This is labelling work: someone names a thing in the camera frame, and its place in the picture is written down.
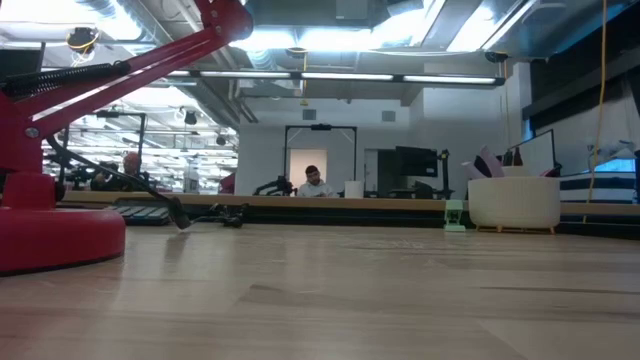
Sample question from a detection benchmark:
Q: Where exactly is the red desk lamp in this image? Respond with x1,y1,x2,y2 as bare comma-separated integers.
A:
0,0,255,276

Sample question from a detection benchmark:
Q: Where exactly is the black background rig frame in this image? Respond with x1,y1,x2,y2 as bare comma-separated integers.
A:
283,123,359,182

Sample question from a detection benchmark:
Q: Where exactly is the large black monitor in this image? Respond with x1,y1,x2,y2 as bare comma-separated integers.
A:
0,42,45,84

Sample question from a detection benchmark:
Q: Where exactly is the white screen with black frame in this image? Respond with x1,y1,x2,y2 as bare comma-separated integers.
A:
505,128,557,177

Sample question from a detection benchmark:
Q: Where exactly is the black lamp cord with switch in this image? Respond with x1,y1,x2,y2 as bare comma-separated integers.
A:
44,135,250,231

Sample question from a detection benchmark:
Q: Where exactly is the long ceiling light bar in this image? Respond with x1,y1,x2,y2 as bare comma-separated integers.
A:
164,68,506,87

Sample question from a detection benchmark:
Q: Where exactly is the person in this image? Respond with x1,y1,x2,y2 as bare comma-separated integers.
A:
296,164,335,198
89,151,151,192

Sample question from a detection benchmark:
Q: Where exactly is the black and white striped object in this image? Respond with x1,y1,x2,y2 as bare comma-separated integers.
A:
559,172,639,205

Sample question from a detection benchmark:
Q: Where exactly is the black monitor stand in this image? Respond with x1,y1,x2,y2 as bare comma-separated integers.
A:
437,148,452,200

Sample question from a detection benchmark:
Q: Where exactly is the black calculator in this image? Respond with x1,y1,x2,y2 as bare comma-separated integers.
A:
107,203,172,227

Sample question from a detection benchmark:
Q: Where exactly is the beige wooden desk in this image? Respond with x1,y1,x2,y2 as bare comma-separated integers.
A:
59,189,640,217

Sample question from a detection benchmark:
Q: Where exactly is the white cylinder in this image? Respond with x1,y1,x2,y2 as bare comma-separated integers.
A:
343,179,365,200

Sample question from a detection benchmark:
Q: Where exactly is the black aluminium table frame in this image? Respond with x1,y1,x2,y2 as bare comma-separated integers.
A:
244,207,640,236

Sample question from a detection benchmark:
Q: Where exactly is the lavender item in cup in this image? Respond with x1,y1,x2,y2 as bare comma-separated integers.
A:
460,146,506,180

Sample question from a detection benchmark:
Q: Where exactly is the white ribbed pen cup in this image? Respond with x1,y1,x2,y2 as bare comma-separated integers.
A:
467,175,562,235

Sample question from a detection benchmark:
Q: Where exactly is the ceiling cord reel yellow cable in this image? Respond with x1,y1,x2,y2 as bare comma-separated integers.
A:
65,26,100,57

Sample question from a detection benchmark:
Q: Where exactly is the black background monitor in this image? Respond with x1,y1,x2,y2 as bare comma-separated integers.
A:
394,145,440,178

